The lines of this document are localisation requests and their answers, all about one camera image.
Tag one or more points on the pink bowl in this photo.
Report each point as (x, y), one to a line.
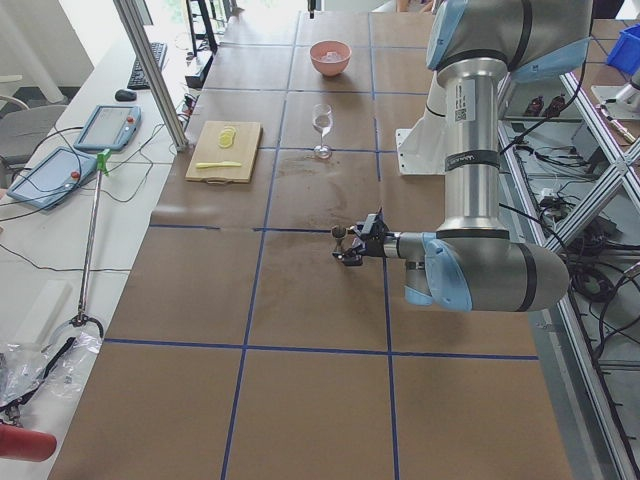
(331, 69)

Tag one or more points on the aluminium frame post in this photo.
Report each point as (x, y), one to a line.
(133, 25)

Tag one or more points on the green tipped metal grabber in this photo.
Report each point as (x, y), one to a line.
(82, 318)

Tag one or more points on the steel double jigger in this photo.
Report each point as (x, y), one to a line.
(339, 234)

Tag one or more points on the clear wine glass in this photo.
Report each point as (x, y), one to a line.
(322, 121)

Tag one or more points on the black computer mouse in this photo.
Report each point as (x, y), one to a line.
(125, 95)

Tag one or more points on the blue plastic bin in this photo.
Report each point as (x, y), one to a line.
(625, 55)

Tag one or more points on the yellow plastic knife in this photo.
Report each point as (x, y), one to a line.
(221, 164)

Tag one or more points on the grey office chair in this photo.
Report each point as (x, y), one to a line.
(21, 132)

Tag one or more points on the bamboo cutting board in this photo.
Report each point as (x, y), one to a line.
(244, 150)

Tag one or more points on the blue teach pendant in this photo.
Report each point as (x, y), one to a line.
(53, 179)
(109, 127)

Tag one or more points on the far blue teach pendant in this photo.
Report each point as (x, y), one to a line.
(109, 127)

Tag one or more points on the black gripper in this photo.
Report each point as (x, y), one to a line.
(378, 245)

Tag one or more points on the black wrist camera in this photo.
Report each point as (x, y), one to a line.
(374, 225)

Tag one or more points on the near blue teach pendant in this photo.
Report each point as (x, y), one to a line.
(53, 179)

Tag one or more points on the clear ice cubes pile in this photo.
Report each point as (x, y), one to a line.
(331, 57)

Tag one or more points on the white pedestal column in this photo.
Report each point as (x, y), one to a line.
(421, 149)

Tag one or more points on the red cylinder bottle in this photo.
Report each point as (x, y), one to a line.
(26, 445)

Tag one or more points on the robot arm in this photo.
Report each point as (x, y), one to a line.
(470, 262)

